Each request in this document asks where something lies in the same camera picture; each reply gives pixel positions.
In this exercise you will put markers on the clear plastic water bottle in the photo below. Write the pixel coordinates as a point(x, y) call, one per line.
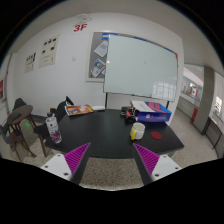
point(53, 128)

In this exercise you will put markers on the white wall poster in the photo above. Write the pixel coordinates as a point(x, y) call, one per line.
point(30, 60)
point(49, 51)

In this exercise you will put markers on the red round coaster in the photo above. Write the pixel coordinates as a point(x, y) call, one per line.
point(156, 135)

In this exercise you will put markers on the white wall poster right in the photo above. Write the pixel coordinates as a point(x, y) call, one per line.
point(49, 51)

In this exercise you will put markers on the black items on table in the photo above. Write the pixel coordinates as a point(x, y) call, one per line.
point(129, 113)

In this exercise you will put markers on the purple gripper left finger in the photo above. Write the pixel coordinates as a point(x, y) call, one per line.
point(65, 165)

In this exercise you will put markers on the small round wooden table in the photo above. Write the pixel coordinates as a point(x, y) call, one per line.
point(16, 117)

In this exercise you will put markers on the dark chair far left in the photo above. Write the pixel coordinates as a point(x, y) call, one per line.
point(18, 103)

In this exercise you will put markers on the black chair at table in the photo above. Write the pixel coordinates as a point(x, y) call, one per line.
point(59, 113)

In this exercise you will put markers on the colourful orange book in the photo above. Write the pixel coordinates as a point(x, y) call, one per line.
point(78, 110)

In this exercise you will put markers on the white wall poster left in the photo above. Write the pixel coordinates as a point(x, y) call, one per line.
point(30, 60)

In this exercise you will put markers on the grey pin board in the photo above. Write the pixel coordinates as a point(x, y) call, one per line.
point(97, 57)

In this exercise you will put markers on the white mug yellow handle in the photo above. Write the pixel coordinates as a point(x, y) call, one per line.
point(137, 131)

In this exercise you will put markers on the red 3F wall sign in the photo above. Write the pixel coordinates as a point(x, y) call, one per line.
point(78, 28)

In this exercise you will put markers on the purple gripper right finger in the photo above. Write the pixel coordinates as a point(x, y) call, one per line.
point(157, 166)

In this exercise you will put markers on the blue and white box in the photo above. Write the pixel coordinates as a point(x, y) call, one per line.
point(150, 112)

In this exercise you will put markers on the large whiteboard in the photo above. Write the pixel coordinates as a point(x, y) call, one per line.
point(140, 68)

